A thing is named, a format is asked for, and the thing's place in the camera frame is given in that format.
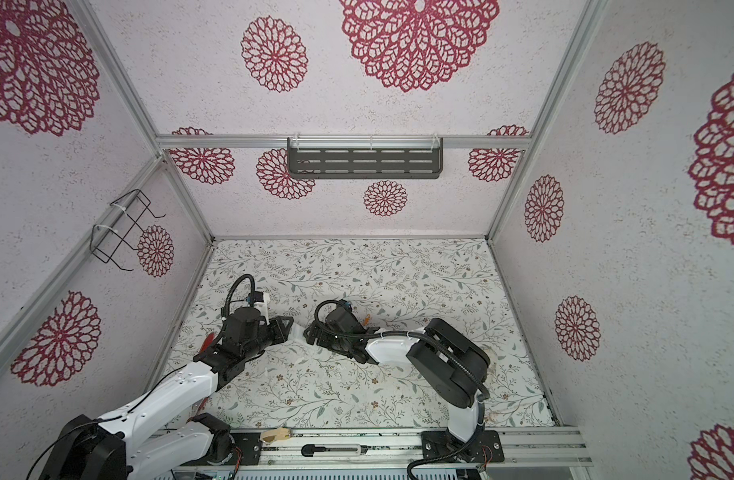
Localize grey slotted wall shelf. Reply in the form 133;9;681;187
287;137;444;180

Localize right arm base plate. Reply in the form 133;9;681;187
420;430;505;464

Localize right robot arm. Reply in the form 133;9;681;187
300;300;490;442

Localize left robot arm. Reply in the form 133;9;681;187
38;307;294;479

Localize white remote control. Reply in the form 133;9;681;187
285;323;309;348

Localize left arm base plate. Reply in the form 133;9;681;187
225;431;263;467

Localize red kitchen tongs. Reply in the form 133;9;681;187
199;332;217;353

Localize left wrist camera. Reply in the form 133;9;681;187
247;291;271;320

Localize black wire wall rack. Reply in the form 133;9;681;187
89;189;166;272

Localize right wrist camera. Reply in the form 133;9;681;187
336;299;352;312

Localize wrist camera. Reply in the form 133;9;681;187
336;299;352;312
247;291;271;320

